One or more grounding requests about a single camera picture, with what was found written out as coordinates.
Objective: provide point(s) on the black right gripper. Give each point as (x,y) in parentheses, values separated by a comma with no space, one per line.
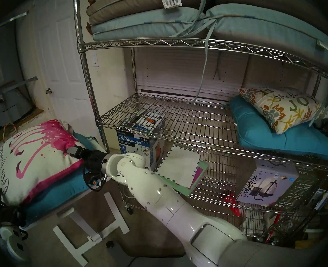
(94,162)

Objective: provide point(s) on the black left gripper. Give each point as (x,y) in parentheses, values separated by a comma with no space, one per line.
(8,210)

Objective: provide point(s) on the pink flamingo throw pillow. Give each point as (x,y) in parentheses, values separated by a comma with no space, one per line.
(38,160)

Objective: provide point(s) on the floral JOY throw pillow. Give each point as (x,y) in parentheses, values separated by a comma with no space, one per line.
(283,110)

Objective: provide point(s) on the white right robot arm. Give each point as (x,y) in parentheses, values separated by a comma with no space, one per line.
(166,202)

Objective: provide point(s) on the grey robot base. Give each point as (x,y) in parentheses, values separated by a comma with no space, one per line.
(152,258)

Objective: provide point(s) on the light blue bench cushion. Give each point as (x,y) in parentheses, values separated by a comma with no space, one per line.
(147,23)

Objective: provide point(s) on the light blue cushion tie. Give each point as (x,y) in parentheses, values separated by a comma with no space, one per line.
(206,60)
(323,110)

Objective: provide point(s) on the teal tufted seat cushion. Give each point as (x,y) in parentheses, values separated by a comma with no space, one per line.
(258,133)

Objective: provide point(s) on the blue and taupe bench cushion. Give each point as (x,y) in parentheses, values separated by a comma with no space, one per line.
(264,21)

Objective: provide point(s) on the small white cushion tag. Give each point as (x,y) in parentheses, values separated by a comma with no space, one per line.
(322,45)

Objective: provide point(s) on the utility pump cardboard box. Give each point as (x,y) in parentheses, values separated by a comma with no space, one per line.
(136,141)

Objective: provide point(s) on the red white candy cane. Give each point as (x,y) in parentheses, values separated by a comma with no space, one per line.
(5,130)

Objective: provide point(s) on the white folding table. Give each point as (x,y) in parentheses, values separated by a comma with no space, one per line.
(80,241)

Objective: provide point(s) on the grey water heater tank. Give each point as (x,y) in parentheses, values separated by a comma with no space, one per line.
(8,108)

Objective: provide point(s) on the grey metal bar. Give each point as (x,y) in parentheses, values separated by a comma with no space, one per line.
(16,84)

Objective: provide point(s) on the white panel door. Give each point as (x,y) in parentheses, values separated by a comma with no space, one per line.
(58,60)

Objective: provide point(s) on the black floor knob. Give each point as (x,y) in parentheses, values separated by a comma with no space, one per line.
(110,244)

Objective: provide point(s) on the magenta paper folder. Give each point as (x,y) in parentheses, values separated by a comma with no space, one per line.
(197,176)

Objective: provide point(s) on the red plastic item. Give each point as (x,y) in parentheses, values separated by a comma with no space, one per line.
(232,204)

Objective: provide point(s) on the LED lamp product box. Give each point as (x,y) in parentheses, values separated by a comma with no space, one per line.
(269,185)

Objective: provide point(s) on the white light switch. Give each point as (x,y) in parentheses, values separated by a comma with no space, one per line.
(95,60)

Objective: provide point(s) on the wall power outlet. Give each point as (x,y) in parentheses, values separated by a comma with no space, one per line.
(283,71)

